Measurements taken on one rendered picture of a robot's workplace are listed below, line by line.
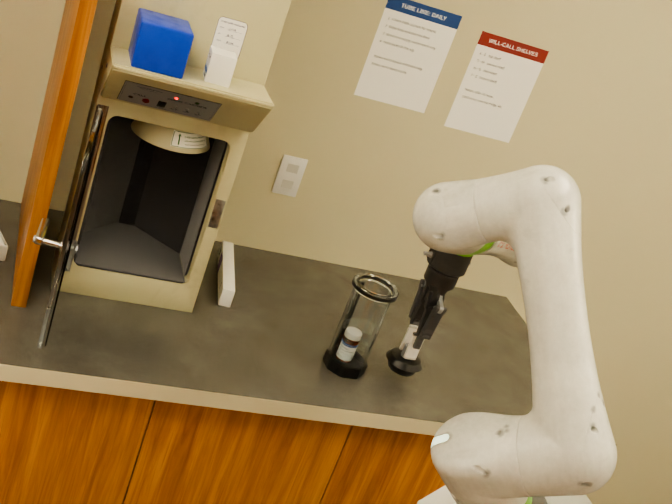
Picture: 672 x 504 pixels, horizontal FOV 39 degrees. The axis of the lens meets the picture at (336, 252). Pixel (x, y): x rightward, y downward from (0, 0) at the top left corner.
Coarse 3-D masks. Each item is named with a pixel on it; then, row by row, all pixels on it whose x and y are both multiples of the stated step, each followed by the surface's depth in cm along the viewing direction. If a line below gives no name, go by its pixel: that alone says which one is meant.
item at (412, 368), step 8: (392, 352) 222; (400, 352) 223; (392, 360) 220; (400, 360) 220; (408, 360) 221; (416, 360) 222; (392, 368) 221; (400, 368) 219; (408, 368) 219; (416, 368) 220
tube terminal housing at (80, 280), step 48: (144, 0) 183; (192, 0) 185; (240, 0) 187; (288, 0) 190; (192, 48) 190; (96, 96) 193; (240, 144) 202; (96, 288) 211; (144, 288) 214; (192, 288) 217
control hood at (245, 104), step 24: (120, 48) 186; (120, 72) 177; (144, 72) 178; (192, 72) 188; (192, 96) 185; (216, 96) 184; (240, 96) 185; (264, 96) 190; (216, 120) 194; (240, 120) 194
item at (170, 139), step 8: (136, 120) 204; (136, 128) 203; (144, 128) 201; (152, 128) 200; (160, 128) 200; (168, 128) 200; (144, 136) 201; (152, 136) 200; (160, 136) 200; (168, 136) 200; (176, 136) 200; (184, 136) 201; (192, 136) 202; (200, 136) 204; (152, 144) 200; (160, 144) 200; (168, 144) 200; (176, 144) 201; (184, 144) 201; (192, 144) 203; (200, 144) 204; (208, 144) 208; (184, 152) 202; (192, 152) 203; (200, 152) 205
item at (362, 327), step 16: (368, 288) 217; (384, 288) 216; (352, 304) 212; (368, 304) 209; (384, 304) 210; (352, 320) 212; (368, 320) 211; (336, 336) 216; (352, 336) 213; (368, 336) 213; (336, 352) 216; (352, 352) 214; (368, 352) 216
